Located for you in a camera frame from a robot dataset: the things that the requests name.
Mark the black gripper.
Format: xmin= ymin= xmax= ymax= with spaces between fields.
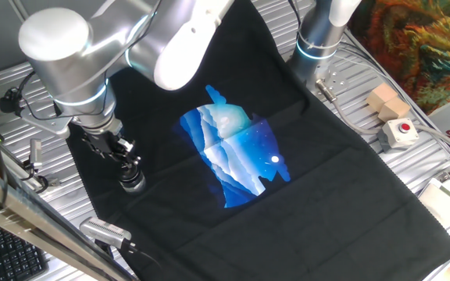
xmin=80 ymin=126 xmax=142 ymax=179

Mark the grey emergency stop button box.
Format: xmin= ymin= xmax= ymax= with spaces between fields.
xmin=377 ymin=117 xmax=420 ymax=153

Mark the clear glass jar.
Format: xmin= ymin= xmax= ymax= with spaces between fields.
xmin=120 ymin=177 xmax=148 ymax=195

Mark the black keyboard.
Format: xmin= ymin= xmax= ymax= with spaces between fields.
xmin=0 ymin=219 xmax=51 ymax=281

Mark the black cloth with blue print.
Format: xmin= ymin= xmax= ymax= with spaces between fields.
xmin=48 ymin=0 xmax=450 ymax=281

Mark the colourful painted cloth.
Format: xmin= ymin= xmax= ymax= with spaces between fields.
xmin=347 ymin=0 xmax=450 ymax=116

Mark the light wooden block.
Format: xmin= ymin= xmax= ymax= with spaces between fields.
xmin=366 ymin=82 xmax=399 ymax=112
xmin=377 ymin=96 xmax=412 ymax=123

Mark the grey emergency stop cable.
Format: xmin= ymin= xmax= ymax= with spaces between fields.
xmin=313 ymin=77 xmax=450 ymax=158

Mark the aluminium frame beam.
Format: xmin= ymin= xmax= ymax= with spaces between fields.
xmin=0 ymin=157 xmax=134 ymax=281

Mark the silver camera with label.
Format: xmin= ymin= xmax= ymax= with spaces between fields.
xmin=79 ymin=216 xmax=134 ymax=251

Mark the white flat device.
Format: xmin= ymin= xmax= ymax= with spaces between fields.
xmin=417 ymin=171 xmax=450 ymax=236

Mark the black camera cable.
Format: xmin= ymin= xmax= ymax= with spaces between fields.
xmin=123 ymin=240 xmax=166 ymax=272

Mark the small silver camera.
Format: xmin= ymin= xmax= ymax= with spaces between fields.
xmin=28 ymin=137 xmax=44 ymax=171

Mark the thin metal rod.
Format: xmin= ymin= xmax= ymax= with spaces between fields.
xmin=7 ymin=0 xmax=30 ymax=23

